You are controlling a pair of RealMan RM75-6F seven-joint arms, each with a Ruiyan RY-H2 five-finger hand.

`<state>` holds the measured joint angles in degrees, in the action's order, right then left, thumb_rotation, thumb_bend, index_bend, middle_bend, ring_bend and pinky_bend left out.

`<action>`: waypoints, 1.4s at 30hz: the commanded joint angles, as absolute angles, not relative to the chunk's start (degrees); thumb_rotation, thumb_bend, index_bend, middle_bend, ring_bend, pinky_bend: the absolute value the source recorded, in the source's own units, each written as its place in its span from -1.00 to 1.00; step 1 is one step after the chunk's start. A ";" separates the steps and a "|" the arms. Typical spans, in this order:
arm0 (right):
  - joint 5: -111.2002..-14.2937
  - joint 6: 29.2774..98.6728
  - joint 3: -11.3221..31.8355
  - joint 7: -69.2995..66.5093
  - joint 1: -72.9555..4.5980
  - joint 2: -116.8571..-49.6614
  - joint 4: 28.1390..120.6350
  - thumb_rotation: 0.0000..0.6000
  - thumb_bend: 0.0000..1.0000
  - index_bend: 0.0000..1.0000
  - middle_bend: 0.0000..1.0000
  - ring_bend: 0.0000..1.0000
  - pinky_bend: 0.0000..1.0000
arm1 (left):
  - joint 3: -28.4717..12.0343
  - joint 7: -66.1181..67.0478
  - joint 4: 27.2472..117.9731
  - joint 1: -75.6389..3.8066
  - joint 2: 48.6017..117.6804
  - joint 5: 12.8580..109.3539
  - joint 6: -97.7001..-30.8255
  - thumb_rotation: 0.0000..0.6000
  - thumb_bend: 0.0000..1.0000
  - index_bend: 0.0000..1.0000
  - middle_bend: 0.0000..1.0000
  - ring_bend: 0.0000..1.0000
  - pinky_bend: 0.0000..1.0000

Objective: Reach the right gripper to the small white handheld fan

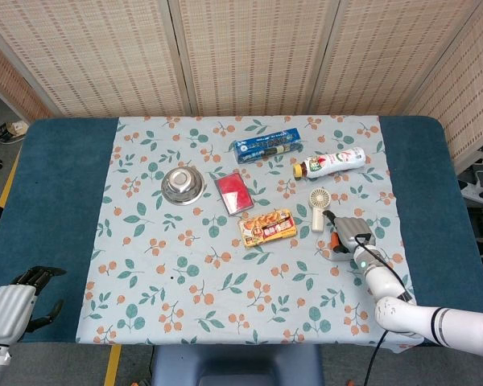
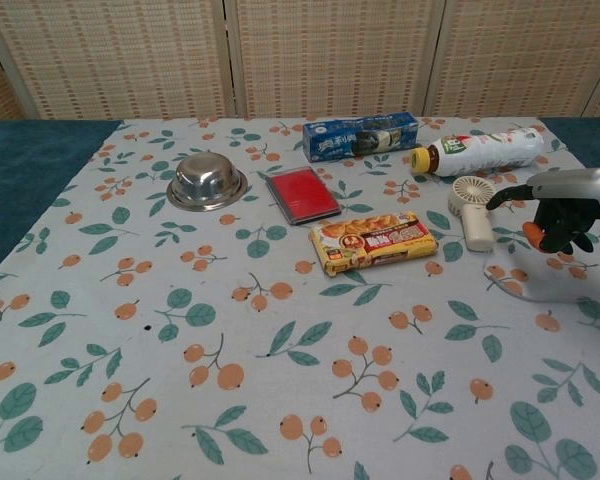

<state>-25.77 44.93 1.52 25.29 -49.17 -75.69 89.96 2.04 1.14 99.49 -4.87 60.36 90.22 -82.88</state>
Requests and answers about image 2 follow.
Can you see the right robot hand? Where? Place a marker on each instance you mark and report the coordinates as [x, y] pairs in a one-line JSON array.
[[565, 205]]

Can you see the white handheld fan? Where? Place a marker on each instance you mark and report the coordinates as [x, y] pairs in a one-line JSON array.
[[472, 220]]

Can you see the yellow-capped tea bottle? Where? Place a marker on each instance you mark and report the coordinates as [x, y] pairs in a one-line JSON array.
[[485, 150]]

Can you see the yellow snack package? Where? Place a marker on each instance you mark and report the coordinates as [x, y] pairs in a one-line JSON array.
[[375, 241]]

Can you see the blue cookie box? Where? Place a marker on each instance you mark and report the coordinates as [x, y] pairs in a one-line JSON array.
[[340, 140]]

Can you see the red ink pad case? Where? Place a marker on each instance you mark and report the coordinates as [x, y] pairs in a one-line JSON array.
[[301, 192]]

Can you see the floral print tablecloth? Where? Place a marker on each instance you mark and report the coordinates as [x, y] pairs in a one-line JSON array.
[[290, 320]]

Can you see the woven folding screen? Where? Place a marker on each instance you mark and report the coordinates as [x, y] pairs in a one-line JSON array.
[[300, 55]]

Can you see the stainless steel bowl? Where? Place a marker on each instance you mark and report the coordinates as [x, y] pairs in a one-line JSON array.
[[207, 183]]

